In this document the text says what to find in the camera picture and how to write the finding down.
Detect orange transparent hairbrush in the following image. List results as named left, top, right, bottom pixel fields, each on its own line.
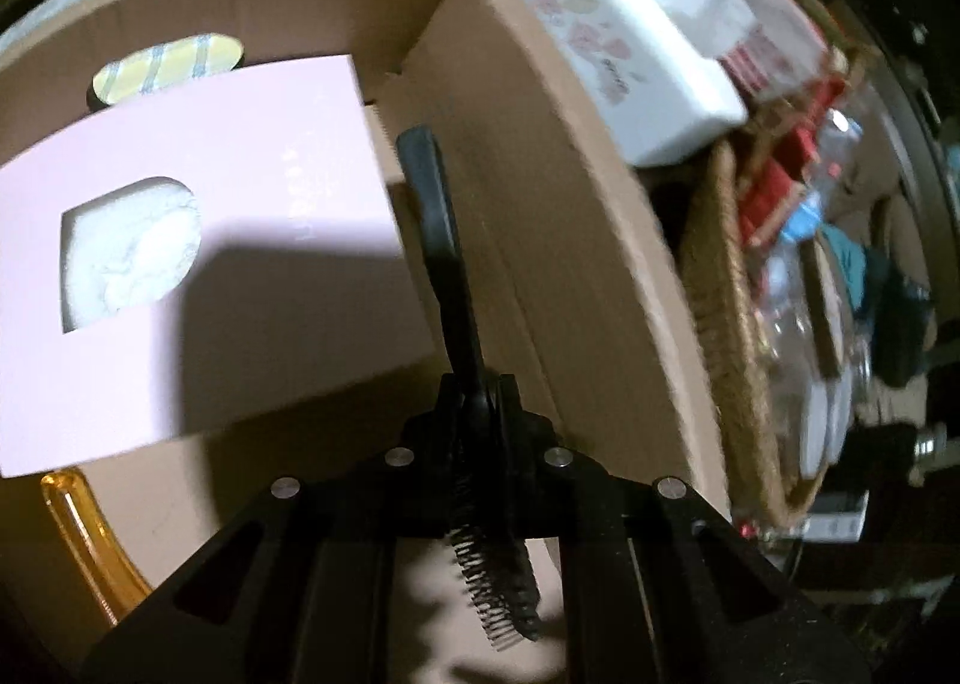
left=39, top=470, right=155, bottom=629

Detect wicker basket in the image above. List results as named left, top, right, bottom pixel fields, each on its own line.
left=679, top=0, right=863, bottom=531

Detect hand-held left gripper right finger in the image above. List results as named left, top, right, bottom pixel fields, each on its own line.
left=487, top=373, right=871, bottom=684

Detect white floral tissue box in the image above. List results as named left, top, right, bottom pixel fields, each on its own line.
left=517, top=0, right=760, bottom=167

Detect red white package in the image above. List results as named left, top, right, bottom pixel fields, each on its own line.
left=660, top=0, right=833, bottom=100

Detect red packets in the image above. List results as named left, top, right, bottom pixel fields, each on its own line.
left=739, top=76, right=848, bottom=250

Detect brown cardboard box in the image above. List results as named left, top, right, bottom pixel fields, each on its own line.
left=0, top=0, right=732, bottom=684

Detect black hairbrush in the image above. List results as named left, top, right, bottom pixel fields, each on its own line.
left=396, top=127, right=545, bottom=651

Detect pink box with window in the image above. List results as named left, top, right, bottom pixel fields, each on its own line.
left=0, top=54, right=440, bottom=479

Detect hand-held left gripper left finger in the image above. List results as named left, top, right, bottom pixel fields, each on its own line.
left=79, top=373, right=481, bottom=684

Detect clear plastic bottle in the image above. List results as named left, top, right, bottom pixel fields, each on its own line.
left=750, top=106, right=871, bottom=430

